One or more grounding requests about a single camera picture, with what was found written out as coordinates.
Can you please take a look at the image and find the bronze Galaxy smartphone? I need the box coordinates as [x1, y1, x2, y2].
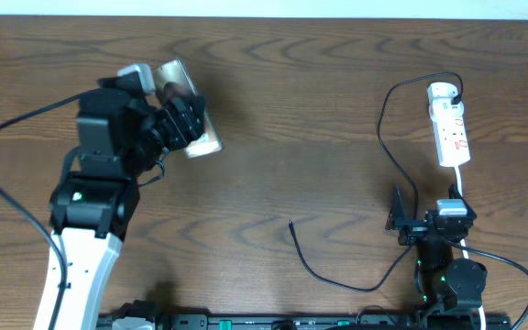
[152, 59, 224, 159]

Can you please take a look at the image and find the black charging cable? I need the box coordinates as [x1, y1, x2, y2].
[288, 71, 465, 293]

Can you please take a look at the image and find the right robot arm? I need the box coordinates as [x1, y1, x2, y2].
[385, 187, 488, 329]

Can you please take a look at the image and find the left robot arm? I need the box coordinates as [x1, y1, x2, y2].
[34, 73, 205, 329]

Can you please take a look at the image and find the white charger adapter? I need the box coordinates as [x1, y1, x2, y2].
[427, 82, 458, 104]

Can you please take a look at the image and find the white power strip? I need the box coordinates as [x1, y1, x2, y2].
[429, 98, 470, 168]

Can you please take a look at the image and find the black right camera cable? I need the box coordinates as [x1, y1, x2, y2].
[446, 240, 528, 330]

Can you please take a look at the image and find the black camera cable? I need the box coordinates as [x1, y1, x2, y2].
[0, 91, 91, 330]
[446, 240, 528, 330]

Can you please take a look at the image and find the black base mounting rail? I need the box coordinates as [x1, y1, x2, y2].
[96, 300, 512, 330]

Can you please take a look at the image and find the black left camera cable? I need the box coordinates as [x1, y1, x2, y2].
[0, 91, 91, 330]

